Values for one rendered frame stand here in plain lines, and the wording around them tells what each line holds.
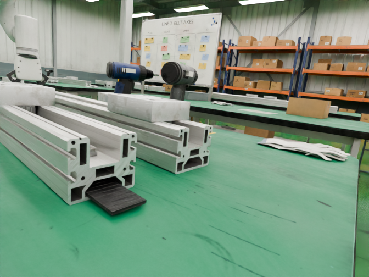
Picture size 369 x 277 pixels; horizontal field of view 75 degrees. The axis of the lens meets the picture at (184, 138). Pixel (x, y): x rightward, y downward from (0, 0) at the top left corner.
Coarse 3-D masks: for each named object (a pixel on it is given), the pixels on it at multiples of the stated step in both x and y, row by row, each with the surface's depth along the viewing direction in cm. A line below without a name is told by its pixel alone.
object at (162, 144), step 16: (64, 96) 90; (80, 112) 67; (96, 112) 61; (112, 112) 56; (128, 128) 52; (144, 128) 50; (160, 128) 45; (176, 128) 43; (192, 128) 50; (208, 128) 49; (144, 144) 51; (160, 144) 46; (176, 144) 43; (192, 144) 49; (208, 144) 50; (144, 160) 50; (160, 160) 46; (176, 160) 44; (192, 160) 51; (208, 160) 51
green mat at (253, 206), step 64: (0, 192) 32; (192, 192) 37; (256, 192) 40; (320, 192) 42; (0, 256) 21; (64, 256) 22; (128, 256) 22; (192, 256) 23; (256, 256) 24; (320, 256) 25
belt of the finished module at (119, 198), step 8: (96, 184) 35; (104, 184) 35; (112, 184) 35; (88, 192) 32; (96, 192) 32; (104, 192) 32; (112, 192) 33; (120, 192) 33; (128, 192) 33; (96, 200) 30; (104, 200) 30; (112, 200) 31; (120, 200) 31; (128, 200) 31; (136, 200) 31; (144, 200) 31; (104, 208) 29; (112, 208) 29; (120, 208) 29; (128, 208) 30
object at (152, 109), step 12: (108, 96) 56; (120, 96) 52; (132, 96) 53; (144, 96) 58; (108, 108) 56; (120, 108) 53; (132, 108) 50; (144, 108) 47; (156, 108) 47; (168, 108) 49; (180, 108) 52; (156, 120) 47; (168, 120) 50
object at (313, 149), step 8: (272, 144) 75; (280, 144) 73; (288, 144) 74; (296, 144) 73; (304, 144) 74; (320, 144) 75; (304, 152) 68; (312, 152) 67; (320, 152) 67; (328, 152) 69; (336, 152) 67; (344, 152) 70; (344, 160) 65
